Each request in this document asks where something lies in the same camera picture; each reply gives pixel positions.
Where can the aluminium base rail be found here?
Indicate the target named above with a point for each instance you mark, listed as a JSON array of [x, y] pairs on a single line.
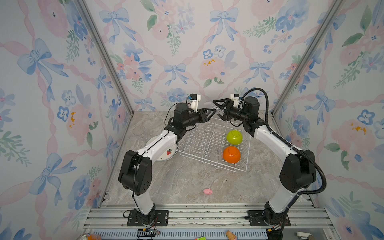
[[189, 222]]

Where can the right aluminium corner post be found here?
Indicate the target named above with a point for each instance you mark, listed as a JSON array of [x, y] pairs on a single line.
[[310, 51]]

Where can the small pink object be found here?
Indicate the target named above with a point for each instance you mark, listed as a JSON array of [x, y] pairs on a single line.
[[208, 191]]

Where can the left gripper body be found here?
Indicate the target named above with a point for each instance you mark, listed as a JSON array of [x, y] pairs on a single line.
[[192, 120]]

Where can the watermelon pattern plate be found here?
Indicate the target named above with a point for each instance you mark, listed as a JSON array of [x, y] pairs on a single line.
[[167, 155]]

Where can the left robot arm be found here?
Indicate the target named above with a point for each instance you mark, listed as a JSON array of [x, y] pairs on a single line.
[[136, 170]]

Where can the lime green bowl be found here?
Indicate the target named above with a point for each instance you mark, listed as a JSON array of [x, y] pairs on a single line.
[[234, 137]]

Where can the orange bowl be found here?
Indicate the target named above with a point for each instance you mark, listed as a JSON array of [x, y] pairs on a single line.
[[231, 155]]

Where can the clear glass cup back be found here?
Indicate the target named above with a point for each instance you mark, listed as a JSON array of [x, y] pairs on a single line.
[[139, 131]]

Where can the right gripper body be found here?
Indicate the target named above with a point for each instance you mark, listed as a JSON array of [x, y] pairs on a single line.
[[235, 114]]

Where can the clear glass cup front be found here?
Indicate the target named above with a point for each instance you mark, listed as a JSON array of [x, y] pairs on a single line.
[[217, 151]]

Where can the white wire dish rack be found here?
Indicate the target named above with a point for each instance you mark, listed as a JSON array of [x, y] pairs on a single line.
[[198, 144]]

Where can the left aluminium corner post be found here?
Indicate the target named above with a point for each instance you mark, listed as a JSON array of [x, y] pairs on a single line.
[[95, 34]]

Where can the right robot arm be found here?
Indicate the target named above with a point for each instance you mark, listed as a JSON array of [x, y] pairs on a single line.
[[297, 172]]

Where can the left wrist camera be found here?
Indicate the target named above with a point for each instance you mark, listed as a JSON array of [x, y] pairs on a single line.
[[193, 100]]

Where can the aluminium corner post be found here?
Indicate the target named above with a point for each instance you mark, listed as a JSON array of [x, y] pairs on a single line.
[[95, 34], [310, 51]]

